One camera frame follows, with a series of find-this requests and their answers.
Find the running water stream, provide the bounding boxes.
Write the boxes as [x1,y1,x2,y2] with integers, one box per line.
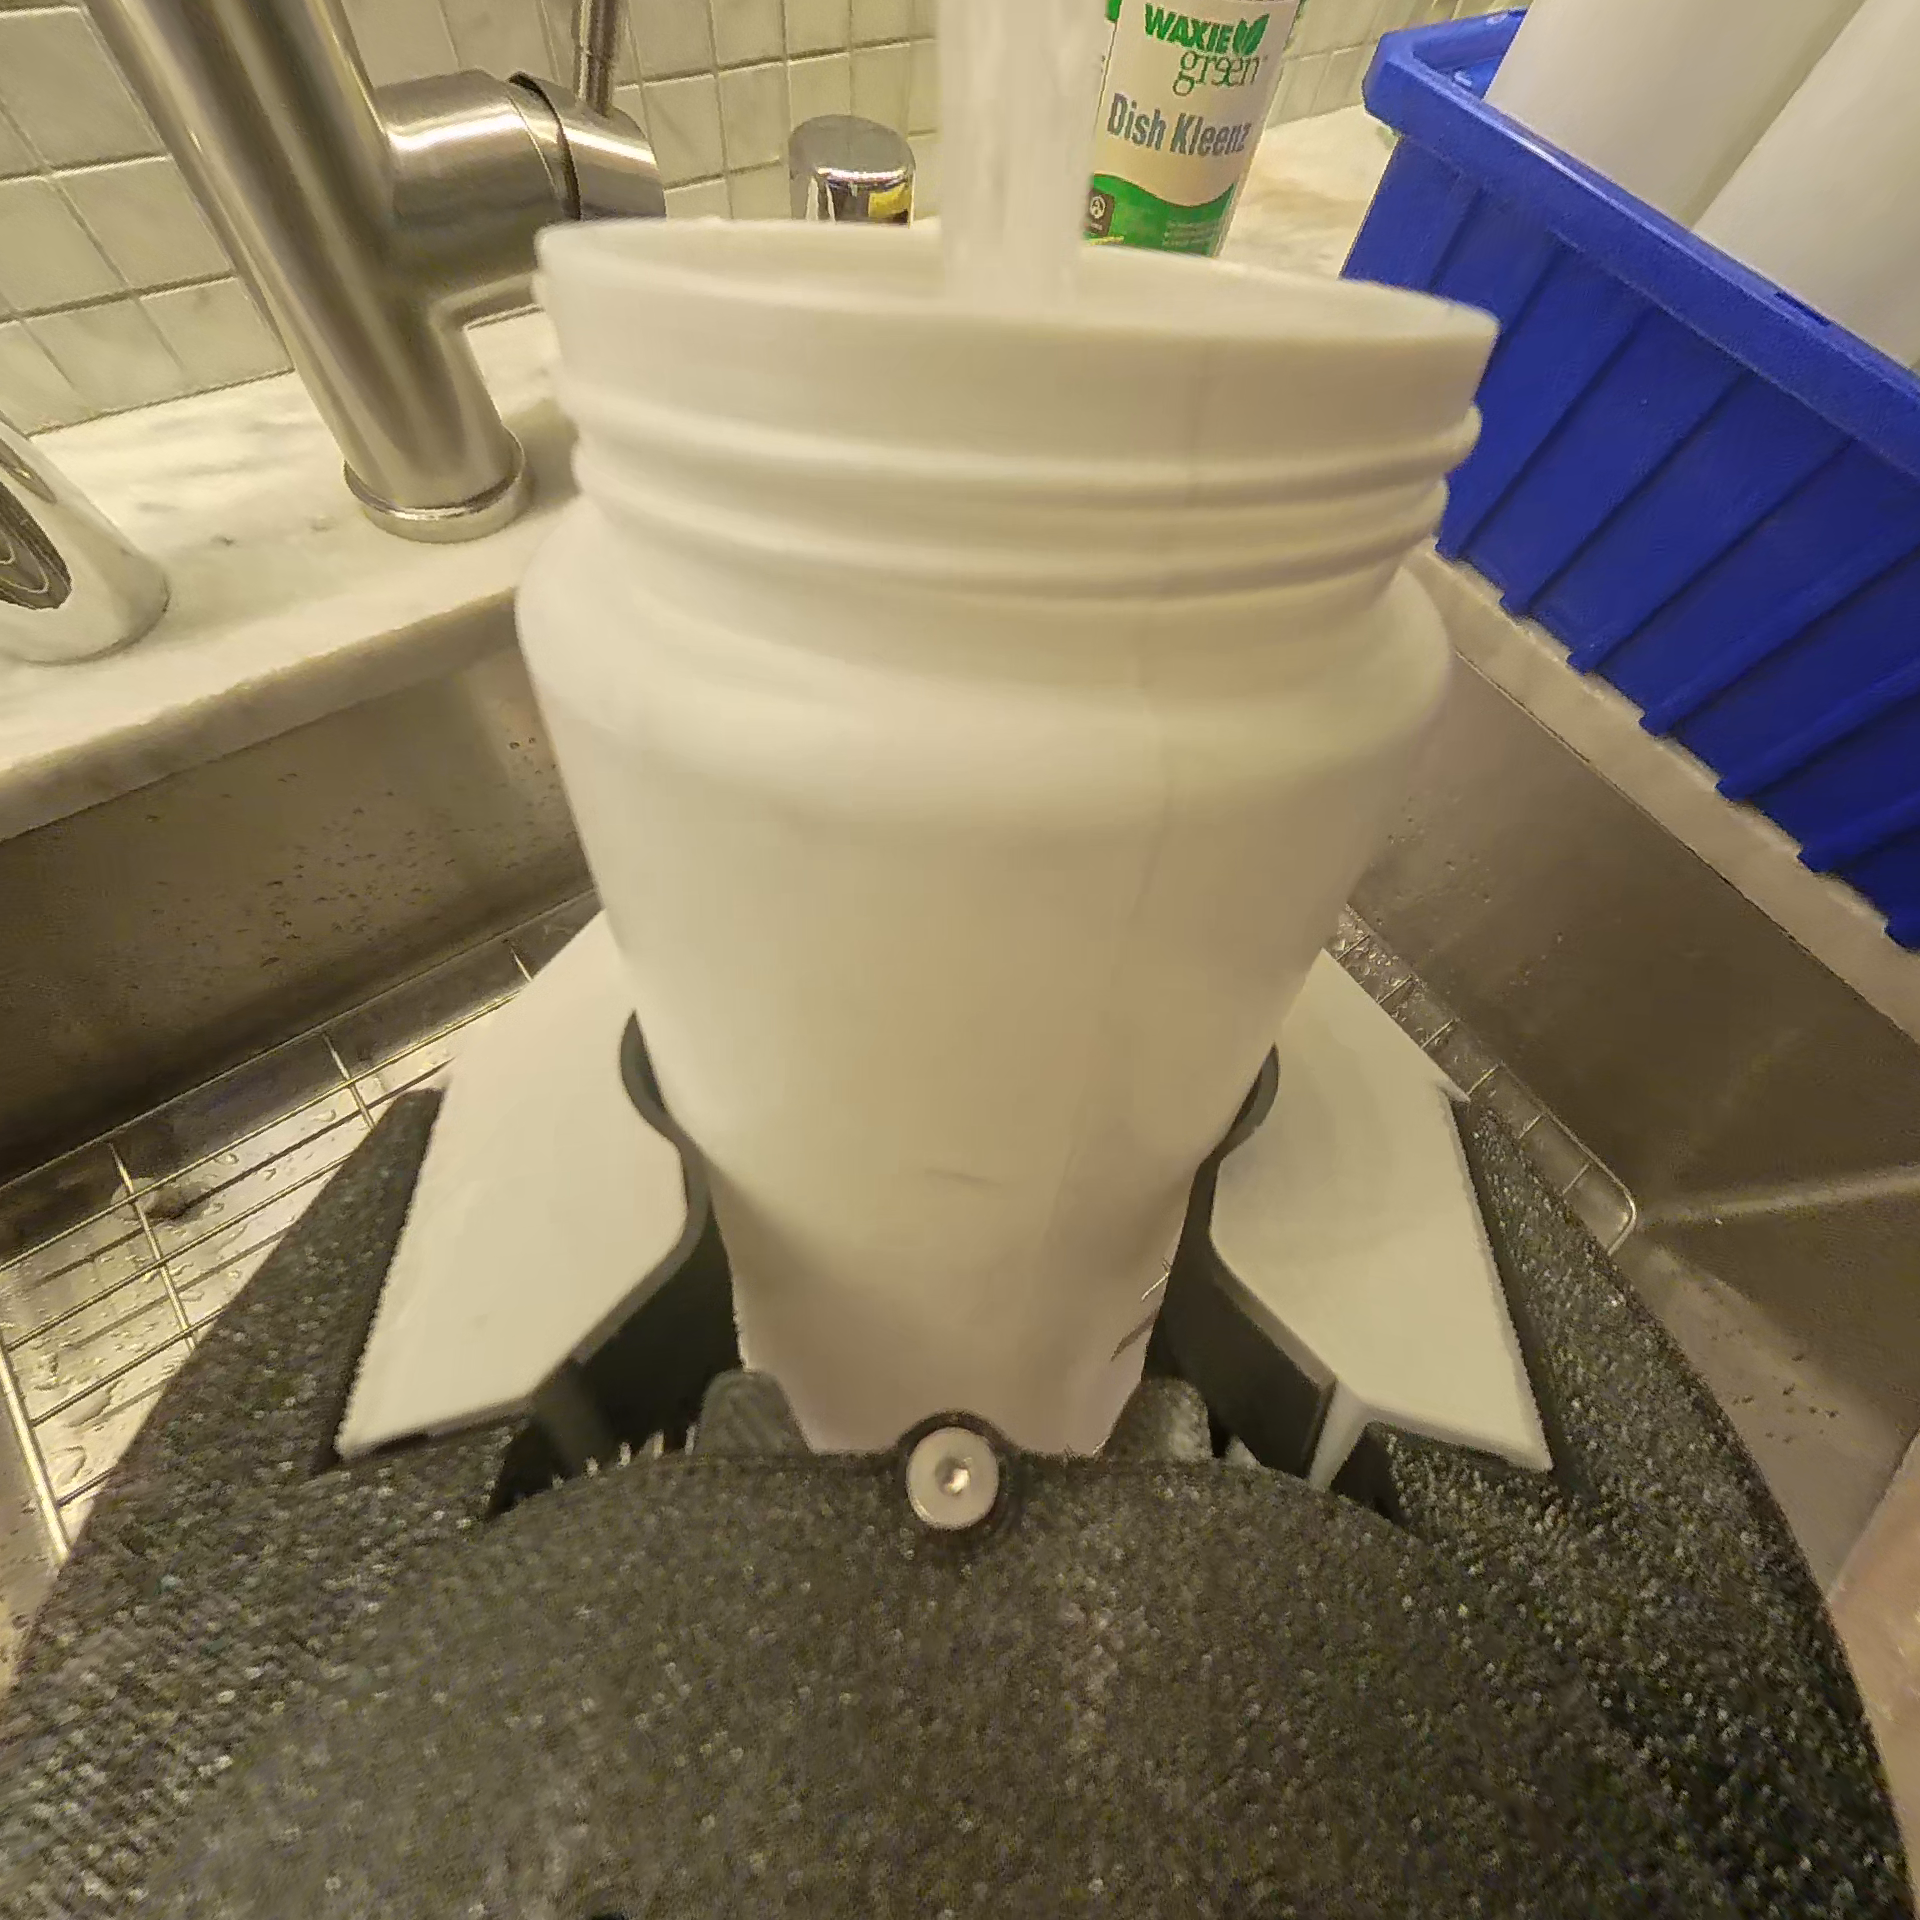
[933,0,1103,309]

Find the chrome counter cap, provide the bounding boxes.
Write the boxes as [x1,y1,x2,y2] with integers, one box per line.
[0,421,168,664]
[786,117,922,230]

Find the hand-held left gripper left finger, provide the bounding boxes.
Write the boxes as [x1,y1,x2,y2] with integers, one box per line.
[335,913,746,1464]

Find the wire sink grid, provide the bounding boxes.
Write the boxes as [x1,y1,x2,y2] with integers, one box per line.
[0,885,1637,1623]

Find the dish soap pump bottle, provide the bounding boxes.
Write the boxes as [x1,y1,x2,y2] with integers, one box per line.
[1079,0,1307,255]

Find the white plastic bottle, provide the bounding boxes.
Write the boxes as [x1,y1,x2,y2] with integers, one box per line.
[514,217,1501,1464]
[1477,0,1870,152]
[1692,0,1920,368]

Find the stainless steel faucet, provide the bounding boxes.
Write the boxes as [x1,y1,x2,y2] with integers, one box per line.
[90,0,669,544]

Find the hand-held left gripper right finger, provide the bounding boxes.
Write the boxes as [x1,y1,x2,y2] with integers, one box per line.
[1147,960,1554,1474]

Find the blue plastic bin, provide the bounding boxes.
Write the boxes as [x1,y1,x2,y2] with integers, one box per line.
[1340,6,1920,950]

